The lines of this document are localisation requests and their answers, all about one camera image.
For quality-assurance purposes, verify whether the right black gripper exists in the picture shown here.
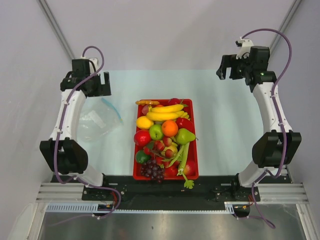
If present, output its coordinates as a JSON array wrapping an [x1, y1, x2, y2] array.
[[216, 54, 253, 80]]

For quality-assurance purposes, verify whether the clear zip top bag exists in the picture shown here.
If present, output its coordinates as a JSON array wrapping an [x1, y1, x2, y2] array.
[[77, 97, 123, 142]]

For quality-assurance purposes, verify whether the yellow lemon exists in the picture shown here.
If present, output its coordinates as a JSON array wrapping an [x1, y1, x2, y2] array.
[[136, 115, 154, 130]]

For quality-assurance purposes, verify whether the green apple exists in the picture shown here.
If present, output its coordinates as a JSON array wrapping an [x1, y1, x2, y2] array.
[[149, 124, 164, 140]]

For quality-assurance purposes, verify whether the red bell pepper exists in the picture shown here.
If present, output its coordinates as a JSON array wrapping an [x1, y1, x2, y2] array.
[[175, 117, 195, 133]]

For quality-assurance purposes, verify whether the orange fruit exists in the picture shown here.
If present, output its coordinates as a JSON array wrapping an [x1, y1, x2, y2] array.
[[161, 120, 179, 137]]

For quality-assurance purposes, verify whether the green pear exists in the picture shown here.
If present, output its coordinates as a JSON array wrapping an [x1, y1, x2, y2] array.
[[175, 128, 196, 145]]

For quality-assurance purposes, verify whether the purple grape bunch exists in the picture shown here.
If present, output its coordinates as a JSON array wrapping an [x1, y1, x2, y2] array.
[[140, 159, 165, 184]]

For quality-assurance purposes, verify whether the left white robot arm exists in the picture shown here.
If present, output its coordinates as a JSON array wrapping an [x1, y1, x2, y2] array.
[[39, 56, 111, 200]]

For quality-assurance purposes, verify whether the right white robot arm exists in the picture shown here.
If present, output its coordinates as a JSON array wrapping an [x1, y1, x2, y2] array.
[[216, 43, 302, 201]]

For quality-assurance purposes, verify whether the orange ginger root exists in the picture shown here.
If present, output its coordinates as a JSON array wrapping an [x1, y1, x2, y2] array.
[[135, 100, 160, 106]]

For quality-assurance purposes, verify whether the small yellow banana bunch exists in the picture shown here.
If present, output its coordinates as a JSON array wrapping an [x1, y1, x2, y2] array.
[[181, 112, 191, 120]]

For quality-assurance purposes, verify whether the red pomegranate with leaf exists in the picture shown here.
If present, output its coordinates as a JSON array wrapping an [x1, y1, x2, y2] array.
[[167, 98, 188, 107]]

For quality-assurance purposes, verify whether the green lime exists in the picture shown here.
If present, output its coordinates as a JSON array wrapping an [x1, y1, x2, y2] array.
[[135, 150, 151, 164]]

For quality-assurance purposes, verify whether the lychee cluster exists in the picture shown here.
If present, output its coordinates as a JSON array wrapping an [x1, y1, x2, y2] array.
[[143, 136, 178, 168]]

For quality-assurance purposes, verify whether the green celery stalk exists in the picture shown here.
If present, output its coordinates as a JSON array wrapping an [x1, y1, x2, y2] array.
[[165, 143, 195, 190]]

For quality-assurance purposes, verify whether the red peach apple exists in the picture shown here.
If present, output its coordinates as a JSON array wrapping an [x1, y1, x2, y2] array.
[[183, 160, 196, 176]]

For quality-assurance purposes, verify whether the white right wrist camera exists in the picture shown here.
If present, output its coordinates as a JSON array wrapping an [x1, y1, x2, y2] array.
[[235, 37, 254, 60]]

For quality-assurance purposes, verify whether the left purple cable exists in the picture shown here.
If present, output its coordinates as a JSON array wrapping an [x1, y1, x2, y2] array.
[[48, 45, 122, 227]]

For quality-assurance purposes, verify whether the purple cable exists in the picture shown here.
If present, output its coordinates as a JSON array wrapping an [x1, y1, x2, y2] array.
[[233, 28, 293, 230], [48, 45, 122, 227]]

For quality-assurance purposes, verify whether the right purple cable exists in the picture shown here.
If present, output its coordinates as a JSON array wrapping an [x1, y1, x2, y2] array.
[[233, 28, 293, 230]]

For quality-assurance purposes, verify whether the aluminium rail frame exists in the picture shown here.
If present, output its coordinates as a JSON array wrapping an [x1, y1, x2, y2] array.
[[36, 183, 309, 215]]

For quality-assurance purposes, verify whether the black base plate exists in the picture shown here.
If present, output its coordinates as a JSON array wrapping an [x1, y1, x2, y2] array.
[[51, 173, 293, 211]]

